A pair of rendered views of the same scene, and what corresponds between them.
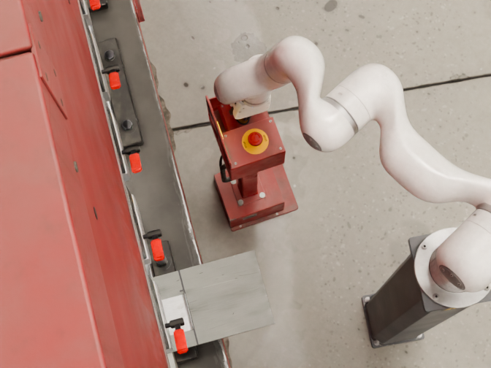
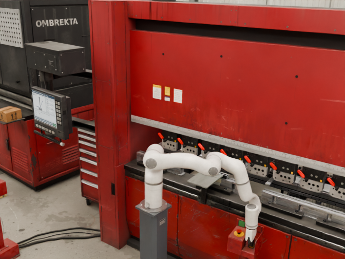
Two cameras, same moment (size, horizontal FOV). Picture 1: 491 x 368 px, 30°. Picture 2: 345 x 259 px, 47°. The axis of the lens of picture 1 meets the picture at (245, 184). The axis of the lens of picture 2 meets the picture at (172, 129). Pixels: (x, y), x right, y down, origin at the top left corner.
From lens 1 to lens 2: 3.03 m
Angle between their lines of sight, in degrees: 81
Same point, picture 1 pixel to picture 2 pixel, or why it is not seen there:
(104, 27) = (309, 220)
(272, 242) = not seen: outside the picture
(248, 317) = (193, 179)
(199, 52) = not seen: outside the picture
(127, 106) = (275, 206)
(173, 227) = (232, 198)
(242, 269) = (205, 184)
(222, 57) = not seen: outside the picture
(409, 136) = (192, 155)
